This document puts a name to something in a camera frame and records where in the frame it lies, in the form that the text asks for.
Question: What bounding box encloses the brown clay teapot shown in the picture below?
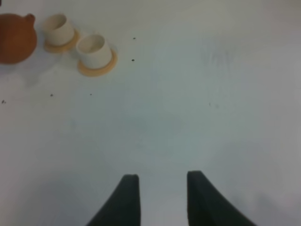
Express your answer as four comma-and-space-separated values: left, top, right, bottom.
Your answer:
0, 14, 37, 65

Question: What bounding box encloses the orange coaster near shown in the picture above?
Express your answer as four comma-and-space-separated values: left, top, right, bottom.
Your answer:
77, 49, 118, 77

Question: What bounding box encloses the orange coaster far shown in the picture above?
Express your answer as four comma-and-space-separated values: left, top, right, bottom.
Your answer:
43, 29, 80, 53

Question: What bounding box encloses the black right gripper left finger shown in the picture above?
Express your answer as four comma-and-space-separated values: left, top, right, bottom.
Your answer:
88, 174, 141, 226

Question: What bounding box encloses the white teacup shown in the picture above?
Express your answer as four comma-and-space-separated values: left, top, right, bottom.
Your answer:
42, 14, 75, 46
76, 34, 112, 69

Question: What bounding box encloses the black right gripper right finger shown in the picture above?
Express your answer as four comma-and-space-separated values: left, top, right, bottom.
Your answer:
187, 171, 254, 226

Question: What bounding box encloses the white teacup far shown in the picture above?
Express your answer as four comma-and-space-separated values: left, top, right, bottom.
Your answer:
42, 14, 75, 46

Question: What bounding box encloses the orange coaster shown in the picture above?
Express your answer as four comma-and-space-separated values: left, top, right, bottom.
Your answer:
77, 49, 118, 77
43, 29, 80, 53

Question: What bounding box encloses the white teacup near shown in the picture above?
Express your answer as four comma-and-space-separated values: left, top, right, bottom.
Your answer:
76, 34, 112, 69

